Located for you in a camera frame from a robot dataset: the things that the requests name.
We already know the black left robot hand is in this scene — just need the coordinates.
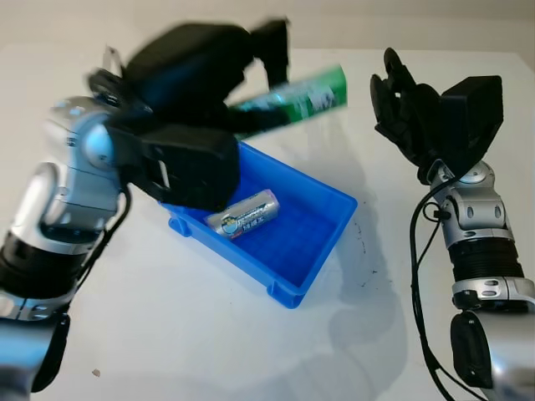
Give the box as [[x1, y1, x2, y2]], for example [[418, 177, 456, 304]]
[[120, 18, 293, 141]]

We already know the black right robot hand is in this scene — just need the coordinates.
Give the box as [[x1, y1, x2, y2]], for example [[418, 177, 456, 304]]
[[369, 47, 447, 169]]

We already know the green toothpaste box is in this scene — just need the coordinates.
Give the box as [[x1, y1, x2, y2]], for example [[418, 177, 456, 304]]
[[227, 63, 349, 140]]

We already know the silver cylindrical bottle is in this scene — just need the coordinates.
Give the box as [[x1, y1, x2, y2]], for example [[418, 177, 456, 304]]
[[203, 189, 281, 241]]

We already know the blue plastic tray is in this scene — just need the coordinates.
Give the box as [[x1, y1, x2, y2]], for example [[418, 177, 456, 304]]
[[157, 140, 359, 312]]

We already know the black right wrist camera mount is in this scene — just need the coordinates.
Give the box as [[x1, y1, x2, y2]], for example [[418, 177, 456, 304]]
[[439, 74, 504, 179]]

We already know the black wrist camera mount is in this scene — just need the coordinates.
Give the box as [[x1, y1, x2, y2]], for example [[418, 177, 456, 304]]
[[439, 74, 504, 179], [109, 124, 242, 213]]

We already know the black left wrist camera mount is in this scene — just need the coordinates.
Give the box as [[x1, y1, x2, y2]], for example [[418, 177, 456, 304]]
[[109, 124, 242, 213]]

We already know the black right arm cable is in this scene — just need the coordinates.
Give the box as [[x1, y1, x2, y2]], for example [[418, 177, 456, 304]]
[[409, 166, 467, 401]]

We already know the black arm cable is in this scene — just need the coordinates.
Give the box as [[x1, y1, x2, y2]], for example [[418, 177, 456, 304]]
[[409, 166, 467, 401], [62, 185, 135, 318]]

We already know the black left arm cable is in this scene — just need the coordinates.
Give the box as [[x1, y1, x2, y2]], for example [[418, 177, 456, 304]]
[[62, 185, 135, 318]]

